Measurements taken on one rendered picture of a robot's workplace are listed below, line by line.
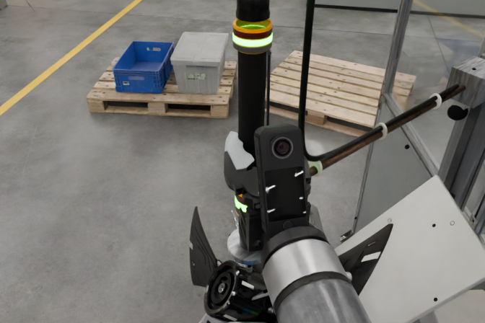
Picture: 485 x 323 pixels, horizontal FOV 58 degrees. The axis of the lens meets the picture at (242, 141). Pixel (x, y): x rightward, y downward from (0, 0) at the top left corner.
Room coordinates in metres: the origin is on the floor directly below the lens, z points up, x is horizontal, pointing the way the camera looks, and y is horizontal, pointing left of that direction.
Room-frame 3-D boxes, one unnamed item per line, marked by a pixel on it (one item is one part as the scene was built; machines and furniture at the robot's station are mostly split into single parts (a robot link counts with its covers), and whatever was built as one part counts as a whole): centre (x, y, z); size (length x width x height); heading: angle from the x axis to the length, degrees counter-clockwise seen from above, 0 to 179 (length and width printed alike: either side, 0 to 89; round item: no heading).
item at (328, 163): (0.65, -0.25, 1.54); 0.54 x 0.01 x 0.01; 128
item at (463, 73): (0.85, -0.51, 1.55); 0.10 x 0.07 x 0.09; 128
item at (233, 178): (0.39, 0.00, 1.66); 0.09 x 0.05 x 0.02; 23
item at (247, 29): (0.46, -0.01, 1.81); 0.04 x 0.04 x 0.03
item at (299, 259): (0.26, -0.06, 1.64); 0.08 x 0.05 x 0.08; 103
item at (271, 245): (0.34, -0.04, 1.64); 0.12 x 0.08 x 0.09; 13
